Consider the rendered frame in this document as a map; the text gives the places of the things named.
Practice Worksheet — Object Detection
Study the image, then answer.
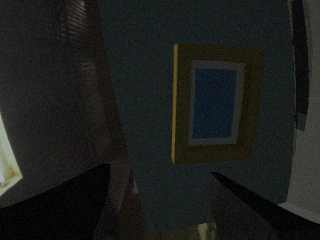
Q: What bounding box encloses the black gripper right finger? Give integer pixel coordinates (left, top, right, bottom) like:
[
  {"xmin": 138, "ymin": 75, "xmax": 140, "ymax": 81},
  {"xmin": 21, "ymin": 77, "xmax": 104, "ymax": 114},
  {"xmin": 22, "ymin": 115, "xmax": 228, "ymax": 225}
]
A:
[{"xmin": 207, "ymin": 172, "xmax": 320, "ymax": 240}]

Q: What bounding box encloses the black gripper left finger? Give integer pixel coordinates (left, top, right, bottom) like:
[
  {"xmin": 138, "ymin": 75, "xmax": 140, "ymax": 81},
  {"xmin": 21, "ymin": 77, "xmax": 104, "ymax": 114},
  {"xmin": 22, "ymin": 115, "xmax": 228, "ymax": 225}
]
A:
[{"xmin": 0, "ymin": 164, "xmax": 111, "ymax": 240}]

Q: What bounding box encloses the dark grey flat panel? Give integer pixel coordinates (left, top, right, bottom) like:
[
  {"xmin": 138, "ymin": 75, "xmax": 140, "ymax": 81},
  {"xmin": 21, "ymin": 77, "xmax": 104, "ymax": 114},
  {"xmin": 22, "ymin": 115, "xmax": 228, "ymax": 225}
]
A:
[{"xmin": 97, "ymin": 0, "xmax": 295, "ymax": 232}]

